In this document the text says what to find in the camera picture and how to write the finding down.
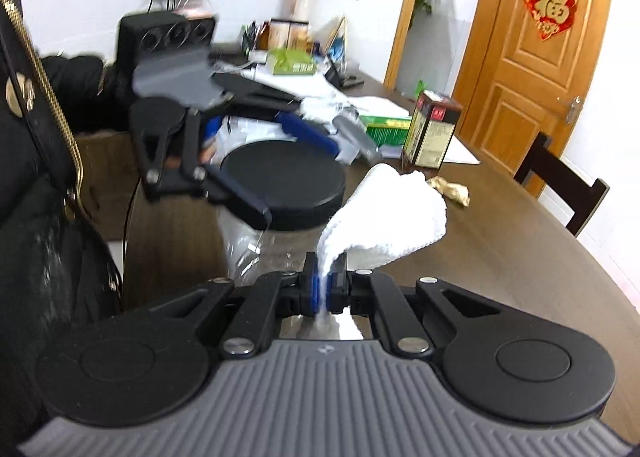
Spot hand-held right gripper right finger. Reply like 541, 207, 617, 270
327, 255, 502, 357

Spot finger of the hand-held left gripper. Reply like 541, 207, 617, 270
210, 71, 342, 159
132, 107, 274, 231

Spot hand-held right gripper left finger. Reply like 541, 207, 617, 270
164, 252, 321, 358

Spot clear plastic container black lid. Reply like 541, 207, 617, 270
215, 139, 347, 288

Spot white cloth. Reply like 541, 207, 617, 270
306, 164, 449, 340

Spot white crumpled tissue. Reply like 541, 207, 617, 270
299, 96, 352, 124

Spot grey tool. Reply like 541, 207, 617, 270
331, 114, 384, 164

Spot black phone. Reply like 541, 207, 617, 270
324, 58, 364, 89

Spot green tissue box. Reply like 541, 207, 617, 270
266, 48, 317, 76

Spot white paper sheets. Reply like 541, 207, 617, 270
344, 95, 417, 121

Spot green flat box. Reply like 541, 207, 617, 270
359, 114, 414, 146

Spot dark printed carton box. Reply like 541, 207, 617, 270
401, 90, 464, 171

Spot tall clear canister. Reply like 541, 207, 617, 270
287, 0, 315, 24

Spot golden crumpled wrapper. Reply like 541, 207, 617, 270
430, 176, 471, 208

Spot wooden door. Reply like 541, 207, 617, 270
452, 0, 617, 199

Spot dark wooden chair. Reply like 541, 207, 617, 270
514, 131, 611, 238

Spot red door decoration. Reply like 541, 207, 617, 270
520, 0, 577, 41

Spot metal door handle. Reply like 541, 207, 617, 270
556, 96, 584, 126

